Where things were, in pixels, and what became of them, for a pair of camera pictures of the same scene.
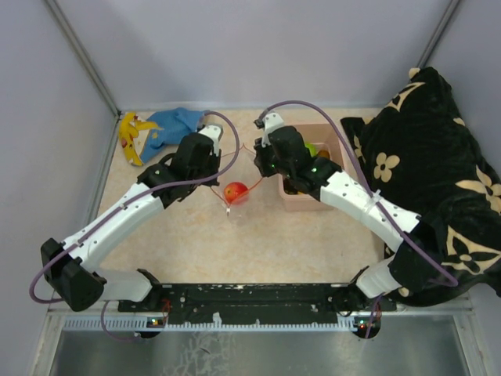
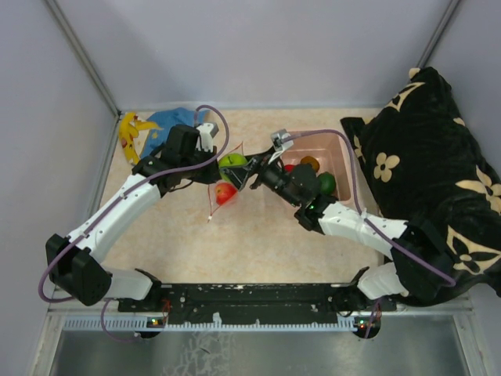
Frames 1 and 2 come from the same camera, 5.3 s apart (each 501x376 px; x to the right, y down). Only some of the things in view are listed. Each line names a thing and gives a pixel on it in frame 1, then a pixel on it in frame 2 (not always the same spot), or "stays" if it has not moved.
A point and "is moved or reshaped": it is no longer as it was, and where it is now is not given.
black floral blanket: x=416 y=155 stays
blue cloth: x=176 y=126 stays
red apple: x=236 y=193 to x=224 y=192
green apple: x=312 y=148 to x=231 y=160
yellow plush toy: x=129 y=127 stays
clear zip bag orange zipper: x=239 y=166 is moved or reshaped
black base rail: x=258 y=304 stays
